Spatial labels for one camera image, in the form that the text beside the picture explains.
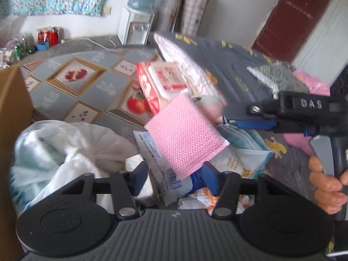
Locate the grey fuzzy cloth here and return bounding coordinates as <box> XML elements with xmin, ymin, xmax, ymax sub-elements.
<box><xmin>247</xmin><ymin>64</ymin><xmax>310</xmax><ymax>100</ymax></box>

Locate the red can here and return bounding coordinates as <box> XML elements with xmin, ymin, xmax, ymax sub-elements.
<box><xmin>49</xmin><ymin>27</ymin><xmax>60</xmax><ymax>45</ymax></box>

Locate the person's right hand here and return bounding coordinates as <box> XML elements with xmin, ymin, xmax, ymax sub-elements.
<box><xmin>308</xmin><ymin>156</ymin><xmax>348</xmax><ymax>214</ymax></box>

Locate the white water dispenser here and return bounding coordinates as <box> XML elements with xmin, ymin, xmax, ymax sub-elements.
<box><xmin>118</xmin><ymin>7</ymin><xmax>154</xmax><ymax>46</ymax></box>

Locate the red wet wipes pack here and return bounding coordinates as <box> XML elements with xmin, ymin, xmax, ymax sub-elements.
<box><xmin>136</xmin><ymin>61</ymin><xmax>189</xmax><ymax>116</ymax></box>

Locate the white orange printed cloth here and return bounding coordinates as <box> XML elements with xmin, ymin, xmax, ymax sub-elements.
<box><xmin>178</xmin><ymin>187</ymin><xmax>245</xmax><ymax>216</ymax></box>

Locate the rolled checked mat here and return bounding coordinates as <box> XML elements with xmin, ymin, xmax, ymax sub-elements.
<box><xmin>179</xmin><ymin>0</ymin><xmax>212</xmax><ymax>37</ymax></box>

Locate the white yellow snack bag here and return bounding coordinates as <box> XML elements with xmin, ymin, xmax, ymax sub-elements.
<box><xmin>211</xmin><ymin>147</ymin><xmax>274</xmax><ymax>182</ymax></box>

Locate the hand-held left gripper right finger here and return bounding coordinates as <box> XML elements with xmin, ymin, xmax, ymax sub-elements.
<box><xmin>203</xmin><ymin>161</ymin><xmax>293</xmax><ymax>219</ymax></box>

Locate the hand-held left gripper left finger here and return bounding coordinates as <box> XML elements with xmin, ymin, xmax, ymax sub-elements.
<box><xmin>58</xmin><ymin>161</ymin><xmax>149</xmax><ymax>221</ymax></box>

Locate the dark grey printed blanket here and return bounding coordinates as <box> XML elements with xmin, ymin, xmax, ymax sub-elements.
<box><xmin>174</xmin><ymin>33</ymin><xmax>327</xmax><ymax>193</ymax></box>

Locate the red drink pack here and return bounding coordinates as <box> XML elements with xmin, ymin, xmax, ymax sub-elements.
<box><xmin>37</xmin><ymin>27</ymin><xmax>51</xmax><ymax>44</ymax></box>

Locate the pink knitted cloth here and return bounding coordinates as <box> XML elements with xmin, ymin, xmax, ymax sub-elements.
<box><xmin>144</xmin><ymin>92</ymin><xmax>229</xmax><ymax>180</ymax></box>

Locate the pink striped pillow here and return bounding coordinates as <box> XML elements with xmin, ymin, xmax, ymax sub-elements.
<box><xmin>154</xmin><ymin>31</ymin><xmax>227</xmax><ymax>106</ymax></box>

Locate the brown cardboard box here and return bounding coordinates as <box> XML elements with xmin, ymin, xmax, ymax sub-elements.
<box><xmin>0</xmin><ymin>65</ymin><xmax>34</xmax><ymax>252</ymax></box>

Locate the white cable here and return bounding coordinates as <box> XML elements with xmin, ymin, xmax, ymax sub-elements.
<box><xmin>61</xmin><ymin>37</ymin><xmax>120</xmax><ymax>51</ymax></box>

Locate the white plastic bag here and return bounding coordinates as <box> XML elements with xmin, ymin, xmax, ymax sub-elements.
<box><xmin>11</xmin><ymin>120</ymin><xmax>151</xmax><ymax>216</ymax></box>

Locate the white blue plastic pack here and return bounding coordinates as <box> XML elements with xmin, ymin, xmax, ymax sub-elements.
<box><xmin>133</xmin><ymin>130</ymin><xmax>208</xmax><ymax>207</ymax></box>

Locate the rolled printed mat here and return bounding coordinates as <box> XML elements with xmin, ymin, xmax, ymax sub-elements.
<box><xmin>156</xmin><ymin>0</ymin><xmax>188</xmax><ymax>33</ymax></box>

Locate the dark red door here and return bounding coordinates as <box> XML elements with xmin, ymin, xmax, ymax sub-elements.
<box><xmin>250</xmin><ymin>0</ymin><xmax>334</xmax><ymax>63</ymax></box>

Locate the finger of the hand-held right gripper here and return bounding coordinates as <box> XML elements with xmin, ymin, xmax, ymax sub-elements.
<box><xmin>222</xmin><ymin>104</ymin><xmax>281</xmax><ymax>131</ymax></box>

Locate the fruit printed floor mat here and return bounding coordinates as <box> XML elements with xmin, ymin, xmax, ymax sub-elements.
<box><xmin>16</xmin><ymin>47</ymin><xmax>165</xmax><ymax>129</ymax></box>

